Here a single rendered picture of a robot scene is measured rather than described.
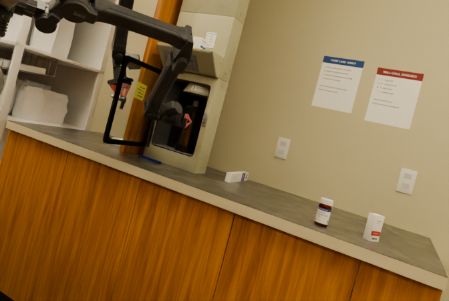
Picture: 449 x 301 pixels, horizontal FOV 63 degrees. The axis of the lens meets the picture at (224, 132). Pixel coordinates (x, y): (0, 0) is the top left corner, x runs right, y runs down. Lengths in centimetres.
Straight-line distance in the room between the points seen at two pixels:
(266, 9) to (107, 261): 158
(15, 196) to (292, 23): 174
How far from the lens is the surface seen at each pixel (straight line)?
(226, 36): 181
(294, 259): 134
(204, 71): 177
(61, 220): 194
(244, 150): 213
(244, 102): 216
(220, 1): 190
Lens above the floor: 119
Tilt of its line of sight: 1 degrees down
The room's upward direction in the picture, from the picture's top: 15 degrees clockwise
